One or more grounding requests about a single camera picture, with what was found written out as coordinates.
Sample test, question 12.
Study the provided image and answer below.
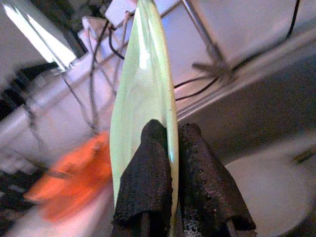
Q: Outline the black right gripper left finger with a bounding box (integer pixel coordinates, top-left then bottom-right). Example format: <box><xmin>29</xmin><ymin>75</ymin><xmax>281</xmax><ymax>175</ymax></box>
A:
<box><xmin>111</xmin><ymin>119</ymin><xmax>174</xmax><ymax>237</ymax></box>

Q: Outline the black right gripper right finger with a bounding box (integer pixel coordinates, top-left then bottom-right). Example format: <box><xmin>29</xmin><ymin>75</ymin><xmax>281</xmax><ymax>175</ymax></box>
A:
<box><xmin>177</xmin><ymin>122</ymin><xmax>257</xmax><ymax>237</ymax></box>

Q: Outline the white bowl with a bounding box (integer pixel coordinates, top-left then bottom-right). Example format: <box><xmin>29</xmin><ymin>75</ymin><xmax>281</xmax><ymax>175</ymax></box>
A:
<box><xmin>221</xmin><ymin>134</ymin><xmax>316</xmax><ymax>232</ymax></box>

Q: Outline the light green plate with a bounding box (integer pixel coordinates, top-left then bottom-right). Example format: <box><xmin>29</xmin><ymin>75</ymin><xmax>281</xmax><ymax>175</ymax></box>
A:
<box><xmin>109</xmin><ymin>0</ymin><xmax>179</xmax><ymax>237</ymax></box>

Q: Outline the orange round plate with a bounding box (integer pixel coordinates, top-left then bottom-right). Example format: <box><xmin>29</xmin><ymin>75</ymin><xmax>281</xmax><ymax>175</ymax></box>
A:
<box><xmin>24</xmin><ymin>130</ymin><xmax>117</xmax><ymax>223</ymax></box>

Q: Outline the stainless steel sink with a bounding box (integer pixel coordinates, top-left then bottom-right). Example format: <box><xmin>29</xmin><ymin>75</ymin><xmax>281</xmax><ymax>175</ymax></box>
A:
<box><xmin>176</xmin><ymin>37</ymin><xmax>316</xmax><ymax>237</ymax></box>

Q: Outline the metal faucet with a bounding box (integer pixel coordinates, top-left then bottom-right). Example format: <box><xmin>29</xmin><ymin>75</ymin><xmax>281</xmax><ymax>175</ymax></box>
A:
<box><xmin>181</xmin><ymin>0</ymin><xmax>237</xmax><ymax>83</ymax></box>

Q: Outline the white power plug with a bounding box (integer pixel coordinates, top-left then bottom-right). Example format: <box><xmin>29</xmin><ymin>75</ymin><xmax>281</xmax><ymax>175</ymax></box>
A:
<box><xmin>105</xmin><ymin>0</ymin><xmax>139</xmax><ymax>25</ymax></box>

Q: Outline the black wall cable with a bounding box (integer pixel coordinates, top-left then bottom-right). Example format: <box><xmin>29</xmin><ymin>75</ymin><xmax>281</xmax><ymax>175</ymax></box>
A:
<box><xmin>229</xmin><ymin>0</ymin><xmax>301</xmax><ymax>72</ymax></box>
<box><xmin>172</xmin><ymin>75</ymin><xmax>220</xmax><ymax>101</ymax></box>

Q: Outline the grey cable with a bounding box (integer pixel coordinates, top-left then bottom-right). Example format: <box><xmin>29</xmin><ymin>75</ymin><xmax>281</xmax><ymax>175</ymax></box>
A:
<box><xmin>85</xmin><ymin>22</ymin><xmax>120</xmax><ymax>133</ymax></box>

